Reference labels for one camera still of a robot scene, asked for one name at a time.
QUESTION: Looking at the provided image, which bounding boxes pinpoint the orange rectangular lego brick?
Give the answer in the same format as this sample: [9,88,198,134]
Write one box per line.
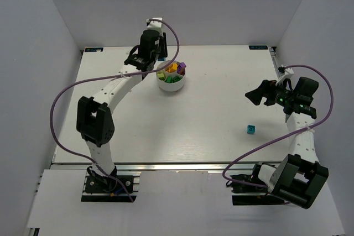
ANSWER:
[165,63,178,73]

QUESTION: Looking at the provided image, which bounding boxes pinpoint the lime square lego brick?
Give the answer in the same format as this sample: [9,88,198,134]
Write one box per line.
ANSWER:
[157,72,165,81]

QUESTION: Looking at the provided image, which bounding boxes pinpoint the dark green curved lego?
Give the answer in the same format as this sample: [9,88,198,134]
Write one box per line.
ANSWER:
[165,76,173,83]

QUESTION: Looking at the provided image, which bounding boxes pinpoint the green sloped lego brick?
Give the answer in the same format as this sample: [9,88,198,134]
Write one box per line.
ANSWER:
[173,76,181,83]

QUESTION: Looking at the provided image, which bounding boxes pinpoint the small teal lego brick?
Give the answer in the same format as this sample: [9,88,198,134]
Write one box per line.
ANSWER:
[247,125,256,134]

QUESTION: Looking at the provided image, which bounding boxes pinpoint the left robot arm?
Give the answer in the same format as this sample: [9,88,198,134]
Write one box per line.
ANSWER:
[76,28,166,176]

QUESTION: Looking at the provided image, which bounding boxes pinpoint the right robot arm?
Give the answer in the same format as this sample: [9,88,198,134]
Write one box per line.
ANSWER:
[245,77,329,209]

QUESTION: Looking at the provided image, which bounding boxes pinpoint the white round divided container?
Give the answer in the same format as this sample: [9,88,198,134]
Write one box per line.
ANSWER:
[156,61,186,92]

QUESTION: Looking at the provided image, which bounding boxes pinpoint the blue label right corner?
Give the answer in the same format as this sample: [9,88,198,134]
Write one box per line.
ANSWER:
[248,45,268,50]

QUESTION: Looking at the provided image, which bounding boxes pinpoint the blue label corner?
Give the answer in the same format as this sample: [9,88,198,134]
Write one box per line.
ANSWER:
[84,47,103,53]
[248,45,268,50]

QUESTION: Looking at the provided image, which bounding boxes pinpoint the blue label left corner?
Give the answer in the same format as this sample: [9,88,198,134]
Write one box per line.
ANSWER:
[84,47,103,53]

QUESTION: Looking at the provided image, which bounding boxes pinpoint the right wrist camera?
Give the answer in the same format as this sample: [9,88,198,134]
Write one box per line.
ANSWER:
[276,66,294,86]

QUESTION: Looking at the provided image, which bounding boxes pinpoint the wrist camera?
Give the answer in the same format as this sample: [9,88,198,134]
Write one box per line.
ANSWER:
[146,17,163,35]
[276,66,294,86]

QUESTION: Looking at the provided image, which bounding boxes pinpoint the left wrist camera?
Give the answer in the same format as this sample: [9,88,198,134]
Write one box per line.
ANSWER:
[146,17,163,35]

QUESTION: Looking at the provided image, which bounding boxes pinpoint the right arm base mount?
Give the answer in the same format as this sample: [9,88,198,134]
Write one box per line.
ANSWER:
[226,164,289,206]

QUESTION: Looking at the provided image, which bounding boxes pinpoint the aluminium front rail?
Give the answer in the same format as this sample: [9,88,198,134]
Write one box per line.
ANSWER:
[49,161,285,172]

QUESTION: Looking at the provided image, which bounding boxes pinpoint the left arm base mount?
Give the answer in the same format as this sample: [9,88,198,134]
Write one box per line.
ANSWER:
[81,166,139,203]

